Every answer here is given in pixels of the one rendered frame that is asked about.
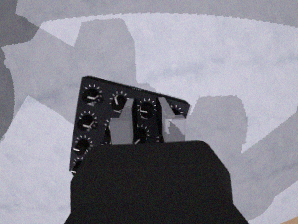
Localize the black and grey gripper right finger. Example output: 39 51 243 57
156 97 186 142

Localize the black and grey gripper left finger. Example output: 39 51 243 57
109 98 138 145

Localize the black knob box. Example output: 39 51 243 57
69 76 190 176

